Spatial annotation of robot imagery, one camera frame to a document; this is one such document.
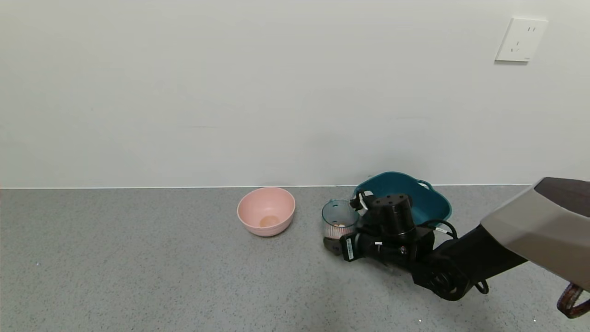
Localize pink and white chips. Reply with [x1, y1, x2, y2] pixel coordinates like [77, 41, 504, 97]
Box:
[324, 223, 354, 239]

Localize brown braided strap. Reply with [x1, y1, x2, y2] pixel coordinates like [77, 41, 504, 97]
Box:
[556, 283, 590, 319]

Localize white wall socket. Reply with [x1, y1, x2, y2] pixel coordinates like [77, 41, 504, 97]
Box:
[495, 18, 549, 63]

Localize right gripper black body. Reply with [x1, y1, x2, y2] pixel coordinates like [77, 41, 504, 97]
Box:
[339, 232, 386, 262]

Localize clear ribbed plastic cup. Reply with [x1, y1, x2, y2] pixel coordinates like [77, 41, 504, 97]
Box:
[321, 199, 361, 241]

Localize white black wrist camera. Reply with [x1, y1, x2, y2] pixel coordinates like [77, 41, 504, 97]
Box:
[350, 190, 375, 213]

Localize teal plastic basin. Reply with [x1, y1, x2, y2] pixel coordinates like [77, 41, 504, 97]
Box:
[353, 172, 453, 228]

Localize pink round bowl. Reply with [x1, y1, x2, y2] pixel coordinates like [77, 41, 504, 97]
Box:
[237, 187, 296, 237]

